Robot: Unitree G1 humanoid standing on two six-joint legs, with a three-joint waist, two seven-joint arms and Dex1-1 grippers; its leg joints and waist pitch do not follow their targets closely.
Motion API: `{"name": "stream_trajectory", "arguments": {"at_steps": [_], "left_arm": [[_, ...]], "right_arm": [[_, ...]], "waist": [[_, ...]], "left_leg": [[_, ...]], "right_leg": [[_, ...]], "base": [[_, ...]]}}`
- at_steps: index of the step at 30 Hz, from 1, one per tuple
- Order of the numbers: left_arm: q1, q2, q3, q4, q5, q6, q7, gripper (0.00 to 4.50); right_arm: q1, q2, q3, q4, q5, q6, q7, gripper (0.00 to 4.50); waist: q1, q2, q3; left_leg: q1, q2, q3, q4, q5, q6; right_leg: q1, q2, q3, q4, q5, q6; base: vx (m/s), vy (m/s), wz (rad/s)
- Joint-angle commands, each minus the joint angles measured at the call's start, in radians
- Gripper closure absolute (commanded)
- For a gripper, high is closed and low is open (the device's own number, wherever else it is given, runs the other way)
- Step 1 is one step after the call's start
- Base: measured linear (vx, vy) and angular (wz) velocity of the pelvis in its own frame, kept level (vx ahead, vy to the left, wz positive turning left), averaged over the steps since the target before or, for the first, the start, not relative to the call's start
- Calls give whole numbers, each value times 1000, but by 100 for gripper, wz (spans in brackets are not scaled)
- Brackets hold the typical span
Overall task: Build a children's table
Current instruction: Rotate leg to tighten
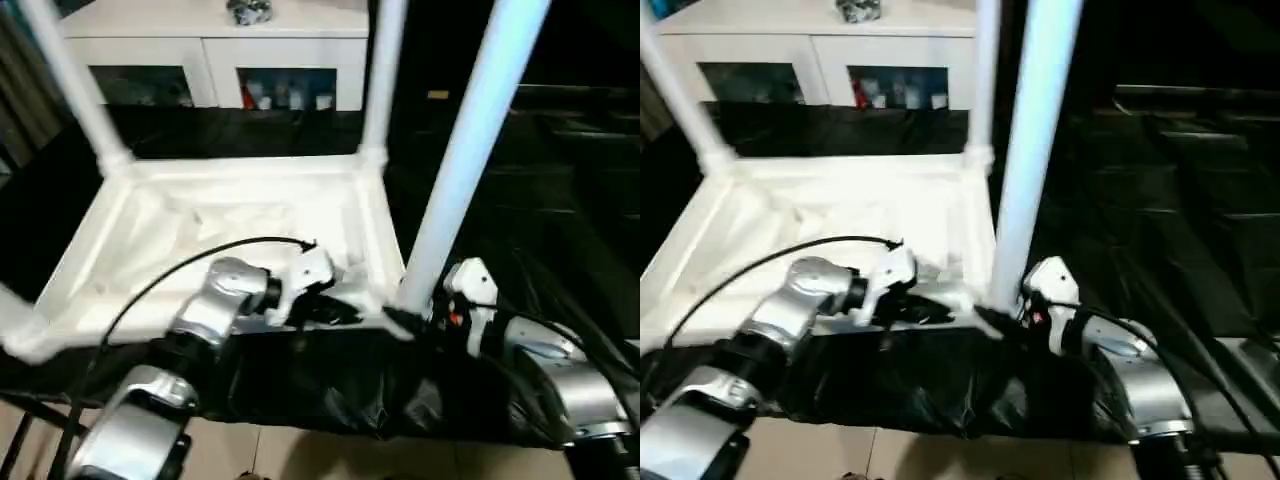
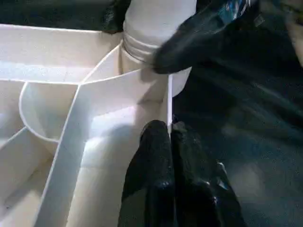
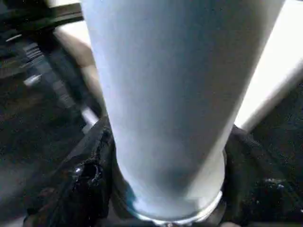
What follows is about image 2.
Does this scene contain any white plastic table leg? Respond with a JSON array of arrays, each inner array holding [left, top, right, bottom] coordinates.
[[122, 0, 197, 64]]

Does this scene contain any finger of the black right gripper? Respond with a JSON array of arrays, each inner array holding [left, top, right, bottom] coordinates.
[[103, 0, 134, 33]]

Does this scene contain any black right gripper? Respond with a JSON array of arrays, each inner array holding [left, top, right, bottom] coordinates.
[[152, 0, 292, 75]]

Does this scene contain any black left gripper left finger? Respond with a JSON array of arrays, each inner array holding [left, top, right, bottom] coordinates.
[[118, 120, 176, 227]]

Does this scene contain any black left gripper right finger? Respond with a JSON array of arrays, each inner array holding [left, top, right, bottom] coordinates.
[[171, 122, 247, 227]]

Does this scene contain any white plastic table top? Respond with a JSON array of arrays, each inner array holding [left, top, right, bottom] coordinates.
[[0, 22, 191, 227]]

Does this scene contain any black mat cover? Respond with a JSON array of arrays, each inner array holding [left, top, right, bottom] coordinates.
[[0, 0, 303, 227]]

